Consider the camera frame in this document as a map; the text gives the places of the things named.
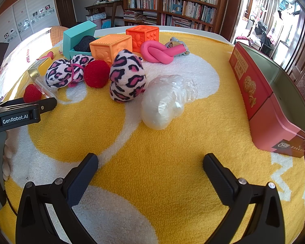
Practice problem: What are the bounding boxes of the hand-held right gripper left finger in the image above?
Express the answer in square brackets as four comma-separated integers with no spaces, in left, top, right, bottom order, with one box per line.
[15,153,99,244]

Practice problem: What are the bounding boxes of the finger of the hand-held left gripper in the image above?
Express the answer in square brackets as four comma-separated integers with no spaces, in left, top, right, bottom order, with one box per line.
[1,97,58,115]

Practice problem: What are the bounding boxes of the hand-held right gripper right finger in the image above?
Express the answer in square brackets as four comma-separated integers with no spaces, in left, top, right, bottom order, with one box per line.
[203,154,286,244]

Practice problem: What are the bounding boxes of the leopard print plush bow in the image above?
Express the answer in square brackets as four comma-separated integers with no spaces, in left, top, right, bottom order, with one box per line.
[45,54,95,88]

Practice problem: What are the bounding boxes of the teal gift box base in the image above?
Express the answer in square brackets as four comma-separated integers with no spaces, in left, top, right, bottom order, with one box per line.
[69,36,97,59]

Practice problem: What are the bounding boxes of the teal gift box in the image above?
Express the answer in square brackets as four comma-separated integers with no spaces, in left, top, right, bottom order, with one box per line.
[63,21,97,54]

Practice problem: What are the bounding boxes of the light orange rubber cube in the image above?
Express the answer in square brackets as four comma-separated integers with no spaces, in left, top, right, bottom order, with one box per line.
[89,34,133,66]

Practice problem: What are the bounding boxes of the leopard print plush heart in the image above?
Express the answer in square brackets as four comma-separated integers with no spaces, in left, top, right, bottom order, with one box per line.
[109,49,147,103]

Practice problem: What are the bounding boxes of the pink tin container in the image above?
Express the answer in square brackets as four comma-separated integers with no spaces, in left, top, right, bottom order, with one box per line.
[229,41,305,158]

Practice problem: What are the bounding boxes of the red-orange rubber cube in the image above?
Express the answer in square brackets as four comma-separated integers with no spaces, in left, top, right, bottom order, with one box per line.
[126,25,160,53]

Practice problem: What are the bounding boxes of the pink knotted foam tube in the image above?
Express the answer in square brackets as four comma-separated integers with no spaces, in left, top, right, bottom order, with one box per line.
[140,40,187,64]

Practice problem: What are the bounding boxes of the person's left hand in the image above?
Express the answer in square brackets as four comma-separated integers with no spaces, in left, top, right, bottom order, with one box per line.
[2,142,13,181]

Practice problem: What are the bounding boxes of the clear plastic packet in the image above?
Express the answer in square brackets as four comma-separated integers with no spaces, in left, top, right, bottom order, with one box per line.
[34,77,59,98]

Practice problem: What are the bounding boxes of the small red pompom ball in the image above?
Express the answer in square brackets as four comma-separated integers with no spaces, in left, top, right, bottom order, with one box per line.
[23,84,42,103]

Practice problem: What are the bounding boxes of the gold box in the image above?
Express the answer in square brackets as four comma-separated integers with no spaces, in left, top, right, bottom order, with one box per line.
[27,57,53,81]

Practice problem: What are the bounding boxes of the large red pompom ball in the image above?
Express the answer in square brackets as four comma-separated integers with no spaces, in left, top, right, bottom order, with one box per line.
[84,59,111,89]

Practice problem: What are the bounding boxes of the bed with white quilt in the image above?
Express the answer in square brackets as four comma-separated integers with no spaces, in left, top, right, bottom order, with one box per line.
[0,27,66,102]

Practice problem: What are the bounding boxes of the yellow white towel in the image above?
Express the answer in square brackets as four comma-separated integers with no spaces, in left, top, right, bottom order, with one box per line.
[0,29,305,244]

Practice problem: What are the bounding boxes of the black foam insert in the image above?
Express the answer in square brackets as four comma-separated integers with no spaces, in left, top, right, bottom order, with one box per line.
[73,36,97,53]

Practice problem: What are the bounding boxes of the orange plaid pillow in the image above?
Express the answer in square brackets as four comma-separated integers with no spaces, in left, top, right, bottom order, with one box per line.
[50,26,69,47]

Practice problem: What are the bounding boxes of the white panel wardrobe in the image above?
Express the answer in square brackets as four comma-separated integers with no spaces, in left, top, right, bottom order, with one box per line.
[0,0,60,44]

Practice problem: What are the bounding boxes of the clear plastic bag bundle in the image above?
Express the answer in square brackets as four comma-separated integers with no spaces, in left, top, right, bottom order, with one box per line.
[141,74,199,130]

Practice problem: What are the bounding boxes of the wooden desk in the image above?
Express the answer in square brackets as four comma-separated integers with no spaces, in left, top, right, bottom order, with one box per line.
[84,0,124,28]

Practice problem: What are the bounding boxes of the rolled sock bundle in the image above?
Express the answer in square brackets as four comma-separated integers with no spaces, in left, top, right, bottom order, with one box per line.
[165,37,191,56]

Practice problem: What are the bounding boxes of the pile of dark clothes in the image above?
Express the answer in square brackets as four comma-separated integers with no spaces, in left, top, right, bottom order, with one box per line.
[252,20,278,56]

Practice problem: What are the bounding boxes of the rows of shelved books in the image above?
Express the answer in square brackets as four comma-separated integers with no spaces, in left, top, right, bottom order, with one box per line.
[124,0,220,31]

